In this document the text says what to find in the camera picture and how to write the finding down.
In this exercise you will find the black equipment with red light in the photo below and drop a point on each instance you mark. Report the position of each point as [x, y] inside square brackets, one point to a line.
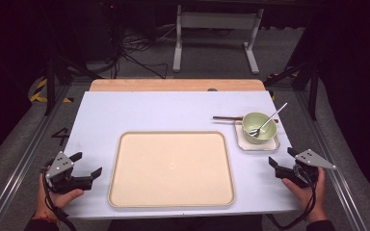
[104, 29]

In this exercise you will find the yellow black floor tape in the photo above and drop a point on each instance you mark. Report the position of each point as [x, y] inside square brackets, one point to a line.
[38, 93]

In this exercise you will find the metal spoon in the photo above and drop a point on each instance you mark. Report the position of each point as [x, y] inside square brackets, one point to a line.
[269, 120]

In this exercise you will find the black tripod stand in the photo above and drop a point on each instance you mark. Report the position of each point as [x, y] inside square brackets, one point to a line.
[56, 73]
[305, 77]

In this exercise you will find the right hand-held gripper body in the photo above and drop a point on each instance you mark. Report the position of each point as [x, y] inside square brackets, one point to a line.
[302, 174]

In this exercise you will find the person's lap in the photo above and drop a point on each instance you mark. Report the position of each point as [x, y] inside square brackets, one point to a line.
[186, 224]

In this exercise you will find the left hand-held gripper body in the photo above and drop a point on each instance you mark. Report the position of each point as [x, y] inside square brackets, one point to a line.
[59, 166]

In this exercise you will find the aluminium floor rail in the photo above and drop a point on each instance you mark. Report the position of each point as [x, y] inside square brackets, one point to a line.
[327, 144]
[22, 160]

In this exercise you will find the white metal stand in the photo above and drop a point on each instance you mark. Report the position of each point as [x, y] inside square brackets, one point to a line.
[218, 20]

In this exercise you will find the green bowl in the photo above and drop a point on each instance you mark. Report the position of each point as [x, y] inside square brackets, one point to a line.
[263, 134]

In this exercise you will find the wooden table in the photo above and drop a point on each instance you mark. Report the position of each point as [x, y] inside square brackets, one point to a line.
[173, 85]

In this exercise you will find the white table board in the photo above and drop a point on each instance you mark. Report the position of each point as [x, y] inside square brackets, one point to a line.
[141, 109]

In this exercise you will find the person's left hand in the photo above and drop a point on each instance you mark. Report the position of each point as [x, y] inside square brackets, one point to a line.
[61, 200]

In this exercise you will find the dark round table grommet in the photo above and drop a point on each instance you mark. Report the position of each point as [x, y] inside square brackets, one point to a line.
[212, 89]

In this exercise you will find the white square plate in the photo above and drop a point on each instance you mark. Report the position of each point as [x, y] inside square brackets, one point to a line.
[247, 145]

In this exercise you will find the beige tray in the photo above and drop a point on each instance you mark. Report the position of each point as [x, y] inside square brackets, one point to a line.
[173, 170]

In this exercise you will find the person's right hand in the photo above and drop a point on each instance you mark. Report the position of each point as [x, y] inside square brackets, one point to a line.
[311, 202]

